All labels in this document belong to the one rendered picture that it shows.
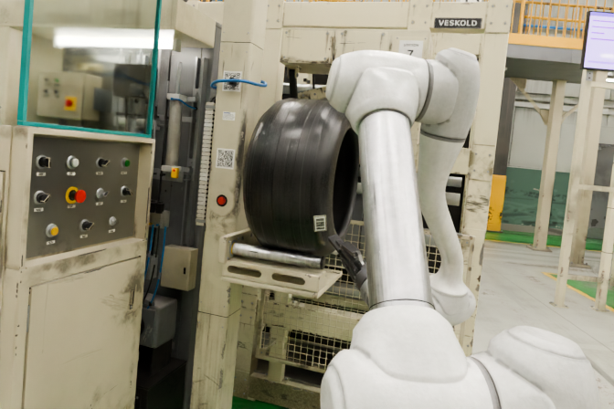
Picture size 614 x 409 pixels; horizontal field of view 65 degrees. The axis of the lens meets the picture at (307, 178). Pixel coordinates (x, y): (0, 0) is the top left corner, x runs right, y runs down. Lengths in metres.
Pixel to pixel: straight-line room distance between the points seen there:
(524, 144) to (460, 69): 10.66
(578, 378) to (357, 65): 0.63
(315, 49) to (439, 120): 1.08
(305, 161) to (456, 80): 0.64
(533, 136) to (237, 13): 10.27
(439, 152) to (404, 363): 0.52
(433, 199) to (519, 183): 10.48
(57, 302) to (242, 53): 1.03
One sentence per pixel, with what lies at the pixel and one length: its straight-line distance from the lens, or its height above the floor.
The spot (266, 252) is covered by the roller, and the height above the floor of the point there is 0.91.
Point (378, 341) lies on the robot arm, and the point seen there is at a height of 1.02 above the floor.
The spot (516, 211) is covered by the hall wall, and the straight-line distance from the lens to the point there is 11.61.
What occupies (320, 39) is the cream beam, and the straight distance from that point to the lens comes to 2.04.
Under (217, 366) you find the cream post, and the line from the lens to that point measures 2.00.
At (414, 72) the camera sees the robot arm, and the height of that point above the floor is 1.45.
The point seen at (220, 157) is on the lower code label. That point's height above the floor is 1.22.
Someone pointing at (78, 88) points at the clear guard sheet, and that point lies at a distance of 1.58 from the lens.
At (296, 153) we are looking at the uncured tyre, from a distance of 1.52.
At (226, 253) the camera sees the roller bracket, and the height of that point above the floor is 0.89.
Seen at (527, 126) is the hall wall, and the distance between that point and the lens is 11.72.
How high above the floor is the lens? 1.27
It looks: 3 degrees down
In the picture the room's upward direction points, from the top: 5 degrees clockwise
